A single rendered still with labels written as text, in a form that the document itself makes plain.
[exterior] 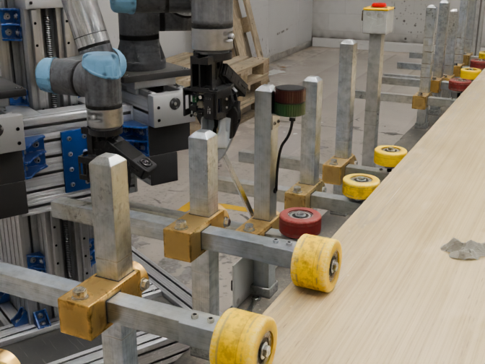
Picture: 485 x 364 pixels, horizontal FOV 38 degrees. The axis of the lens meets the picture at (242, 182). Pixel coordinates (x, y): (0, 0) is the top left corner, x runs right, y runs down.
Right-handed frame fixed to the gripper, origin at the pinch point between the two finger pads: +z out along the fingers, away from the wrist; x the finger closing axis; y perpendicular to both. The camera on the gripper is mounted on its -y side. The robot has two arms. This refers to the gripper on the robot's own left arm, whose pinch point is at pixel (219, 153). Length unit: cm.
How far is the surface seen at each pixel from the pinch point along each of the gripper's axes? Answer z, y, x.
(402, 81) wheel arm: 17, -174, -6
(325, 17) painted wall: 60, -797, -262
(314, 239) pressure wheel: 2.6, 24.8, 29.1
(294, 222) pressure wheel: 10.0, 3.1, 17.4
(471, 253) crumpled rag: 10, 3, 49
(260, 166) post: 2.4, -2.9, 7.6
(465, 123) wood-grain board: 10, -89, 33
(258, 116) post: -7.4, -2.9, 6.9
